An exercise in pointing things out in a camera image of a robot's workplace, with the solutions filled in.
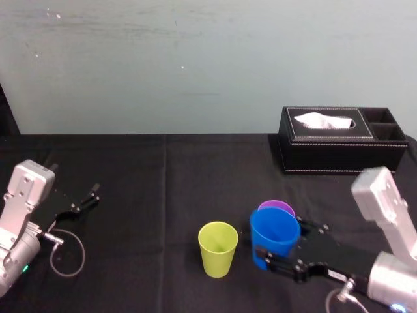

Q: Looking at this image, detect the thin cable on left gripper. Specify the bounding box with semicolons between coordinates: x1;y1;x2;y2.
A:
34;228;87;278

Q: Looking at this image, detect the black tablecloth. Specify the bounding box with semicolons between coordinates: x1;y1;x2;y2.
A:
0;132;417;313

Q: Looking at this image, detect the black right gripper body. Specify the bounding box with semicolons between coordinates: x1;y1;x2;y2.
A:
293;226;381;290

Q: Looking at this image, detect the purple plastic cup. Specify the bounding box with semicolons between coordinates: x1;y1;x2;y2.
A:
257;200;296;219

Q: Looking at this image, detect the green plastic cup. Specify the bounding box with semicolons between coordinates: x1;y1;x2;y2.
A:
197;221;240;279

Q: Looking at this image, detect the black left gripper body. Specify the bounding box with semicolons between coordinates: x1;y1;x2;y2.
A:
31;183;76;234

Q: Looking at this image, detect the black leather tissue box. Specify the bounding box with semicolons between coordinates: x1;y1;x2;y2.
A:
278;105;409;175

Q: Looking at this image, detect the thin cable on gripper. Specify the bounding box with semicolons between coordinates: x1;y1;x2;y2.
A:
34;228;87;278
325;278;375;313

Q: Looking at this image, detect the blue plastic cup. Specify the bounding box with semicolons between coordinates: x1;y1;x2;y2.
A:
250;208;302;272

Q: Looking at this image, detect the white tissue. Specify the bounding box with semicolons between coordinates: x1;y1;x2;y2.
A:
293;112;357;130

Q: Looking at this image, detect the dark fabric panel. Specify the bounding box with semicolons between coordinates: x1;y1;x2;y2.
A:
0;83;22;136

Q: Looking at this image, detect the thin cable on right gripper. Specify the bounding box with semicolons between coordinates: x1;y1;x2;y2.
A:
325;278;375;313

